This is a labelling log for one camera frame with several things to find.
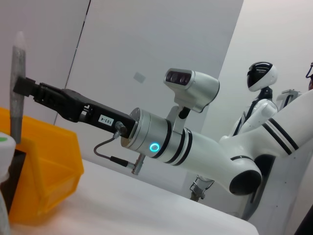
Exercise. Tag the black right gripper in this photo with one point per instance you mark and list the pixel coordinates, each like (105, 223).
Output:
(80, 107)

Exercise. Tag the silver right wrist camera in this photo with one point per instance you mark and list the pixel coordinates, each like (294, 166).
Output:
(195, 90)

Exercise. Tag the yellow plastic bin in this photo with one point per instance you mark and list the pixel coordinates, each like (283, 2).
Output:
(49, 159)

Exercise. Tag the grey glitter pen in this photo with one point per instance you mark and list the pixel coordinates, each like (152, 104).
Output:
(18, 61)

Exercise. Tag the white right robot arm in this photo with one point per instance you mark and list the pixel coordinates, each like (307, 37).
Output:
(207, 156)

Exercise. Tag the white robot head black visor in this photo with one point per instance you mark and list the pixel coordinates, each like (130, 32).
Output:
(262, 76)

